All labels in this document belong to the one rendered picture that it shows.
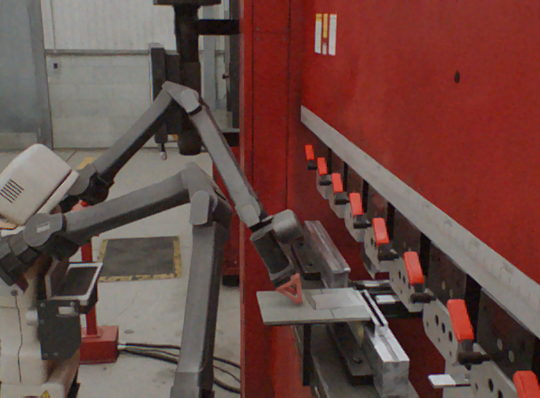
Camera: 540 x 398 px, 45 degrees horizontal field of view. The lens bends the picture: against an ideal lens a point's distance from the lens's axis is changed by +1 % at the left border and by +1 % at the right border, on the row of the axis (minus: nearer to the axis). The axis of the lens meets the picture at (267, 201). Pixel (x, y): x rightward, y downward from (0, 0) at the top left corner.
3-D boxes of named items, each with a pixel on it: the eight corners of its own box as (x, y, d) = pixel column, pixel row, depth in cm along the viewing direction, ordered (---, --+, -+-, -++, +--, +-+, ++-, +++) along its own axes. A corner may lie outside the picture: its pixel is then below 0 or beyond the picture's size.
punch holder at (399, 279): (388, 284, 136) (393, 208, 131) (428, 282, 137) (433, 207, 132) (412, 316, 121) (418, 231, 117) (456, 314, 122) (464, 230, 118)
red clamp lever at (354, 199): (347, 191, 152) (354, 226, 146) (365, 190, 152) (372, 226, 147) (346, 195, 153) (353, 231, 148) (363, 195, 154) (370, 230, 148)
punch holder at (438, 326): (421, 329, 117) (428, 241, 112) (467, 326, 118) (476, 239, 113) (455, 372, 102) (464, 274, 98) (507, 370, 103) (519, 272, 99)
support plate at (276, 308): (256, 295, 175) (256, 291, 175) (352, 290, 178) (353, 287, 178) (264, 325, 158) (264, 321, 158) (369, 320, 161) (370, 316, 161)
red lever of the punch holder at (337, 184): (329, 171, 171) (335, 202, 166) (345, 171, 172) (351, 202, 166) (329, 176, 173) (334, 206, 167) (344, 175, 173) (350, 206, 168)
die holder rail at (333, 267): (303, 244, 249) (303, 220, 247) (318, 243, 250) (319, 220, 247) (329, 298, 201) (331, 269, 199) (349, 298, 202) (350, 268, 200)
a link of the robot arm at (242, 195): (192, 113, 188) (175, 96, 178) (208, 102, 187) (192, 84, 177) (256, 235, 170) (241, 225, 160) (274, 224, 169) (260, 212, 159)
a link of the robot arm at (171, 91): (186, 83, 191) (171, 67, 182) (215, 110, 185) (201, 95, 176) (81, 194, 192) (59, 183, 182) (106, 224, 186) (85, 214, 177)
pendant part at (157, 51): (151, 125, 292) (147, 42, 282) (178, 124, 294) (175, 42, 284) (154, 144, 249) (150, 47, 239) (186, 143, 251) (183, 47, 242)
